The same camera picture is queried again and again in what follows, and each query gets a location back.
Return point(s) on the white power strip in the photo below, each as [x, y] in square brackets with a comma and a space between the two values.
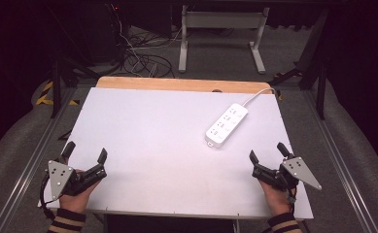
[226, 125]

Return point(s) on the person's right hand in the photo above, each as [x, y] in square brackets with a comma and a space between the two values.
[275, 199]

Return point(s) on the yellow black hazard tape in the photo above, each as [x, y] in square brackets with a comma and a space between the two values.
[47, 95]

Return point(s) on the black metal stand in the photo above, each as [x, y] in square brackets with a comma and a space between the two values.
[60, 81]
[316, 64]

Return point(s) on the metal floor rail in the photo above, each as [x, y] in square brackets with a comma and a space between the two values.
[338, 168]
[24, 171]

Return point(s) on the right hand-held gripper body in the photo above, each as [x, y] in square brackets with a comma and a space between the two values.
[298, 171]

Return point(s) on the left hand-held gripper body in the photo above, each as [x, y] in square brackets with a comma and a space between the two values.
[60, 176]

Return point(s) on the dark computer tower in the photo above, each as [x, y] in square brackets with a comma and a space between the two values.
[107, 32]

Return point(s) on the person's left hand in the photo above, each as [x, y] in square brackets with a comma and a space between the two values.
[76, 202]

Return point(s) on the white metal desk frame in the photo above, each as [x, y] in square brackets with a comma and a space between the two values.
[222, 20]

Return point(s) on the white table board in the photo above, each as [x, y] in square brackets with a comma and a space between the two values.
[164, 152]

